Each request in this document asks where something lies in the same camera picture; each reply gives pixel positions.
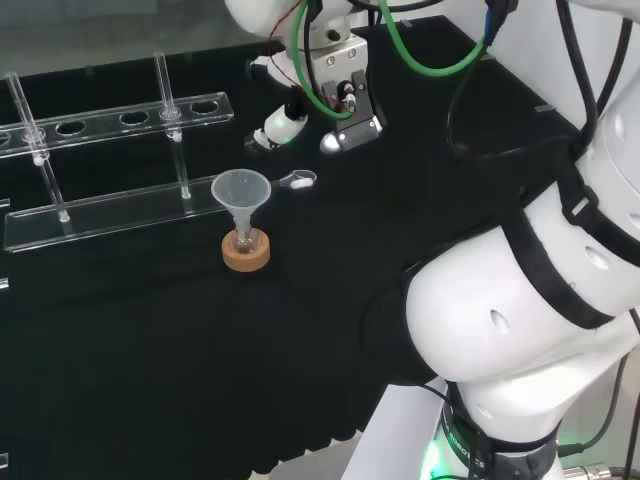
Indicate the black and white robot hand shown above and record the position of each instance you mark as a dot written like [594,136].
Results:
[285,127]

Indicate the clear plastic funnel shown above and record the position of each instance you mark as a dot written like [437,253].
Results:
[241,187]

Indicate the clear acrylic funnel stand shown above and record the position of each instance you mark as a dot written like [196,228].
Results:
[125,210]

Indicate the small round-bottom glass flask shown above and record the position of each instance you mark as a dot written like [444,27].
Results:
[244,243]

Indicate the black bench cloth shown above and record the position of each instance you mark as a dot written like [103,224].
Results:
[150,350]

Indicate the clear cloth clip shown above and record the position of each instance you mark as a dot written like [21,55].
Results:
[3,282]
[4,202]
[3,460]

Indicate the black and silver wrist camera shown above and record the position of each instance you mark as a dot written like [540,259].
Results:
[357,130]

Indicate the pale base plate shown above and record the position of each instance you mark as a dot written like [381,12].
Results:
[400,440]

